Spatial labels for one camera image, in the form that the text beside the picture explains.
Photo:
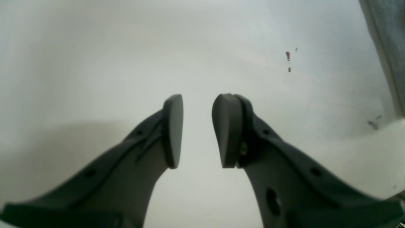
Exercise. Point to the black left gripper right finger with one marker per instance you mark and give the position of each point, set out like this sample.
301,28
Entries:
292,190

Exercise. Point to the grey T-shirt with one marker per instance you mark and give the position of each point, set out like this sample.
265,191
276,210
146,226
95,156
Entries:
386,23

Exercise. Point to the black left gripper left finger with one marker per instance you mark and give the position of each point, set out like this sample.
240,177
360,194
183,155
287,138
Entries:
114,190

